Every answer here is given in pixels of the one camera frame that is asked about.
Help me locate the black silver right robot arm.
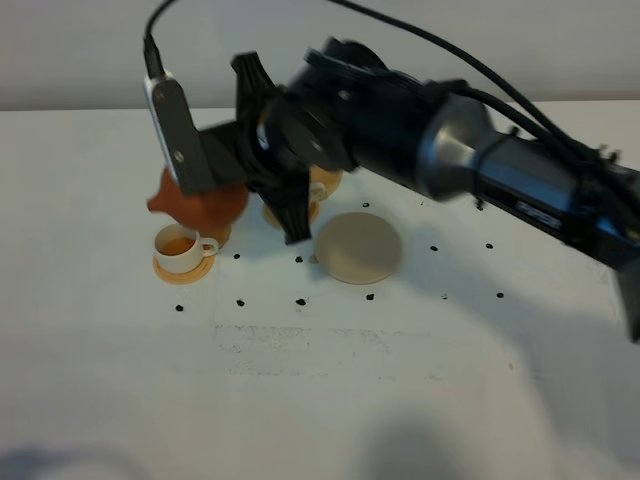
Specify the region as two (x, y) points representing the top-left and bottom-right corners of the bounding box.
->
(232, 39), (639, 341)

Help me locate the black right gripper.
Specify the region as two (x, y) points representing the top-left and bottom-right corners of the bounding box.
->
(231, 38), (440, 245)

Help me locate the orange coaster under front cup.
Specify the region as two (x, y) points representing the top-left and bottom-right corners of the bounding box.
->
(153, 256), (216, 285)

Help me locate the brown clay teapot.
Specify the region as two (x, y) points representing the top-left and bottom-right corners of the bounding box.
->
(146, 167), (249, 246)

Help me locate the beige round teapot saucer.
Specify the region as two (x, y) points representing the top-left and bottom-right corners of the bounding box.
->
(314, 212), (404, 285)

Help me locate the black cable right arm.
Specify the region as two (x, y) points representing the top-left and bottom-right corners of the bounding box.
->
(329, 0), (640, 181)

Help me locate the white empty teacup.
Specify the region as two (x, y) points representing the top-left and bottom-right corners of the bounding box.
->
(154, 224), (220, 274)

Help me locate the white teacup with tea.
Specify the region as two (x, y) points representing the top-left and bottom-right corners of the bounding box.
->
(309, 166), (343, 203)

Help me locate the orange coaster under back cup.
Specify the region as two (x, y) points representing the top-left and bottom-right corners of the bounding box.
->
(263, 202), (320, 230)

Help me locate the orange coaster under cup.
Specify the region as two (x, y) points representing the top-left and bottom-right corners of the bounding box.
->
(153, 256), (216, 285)
(263, 202), (320, 230)

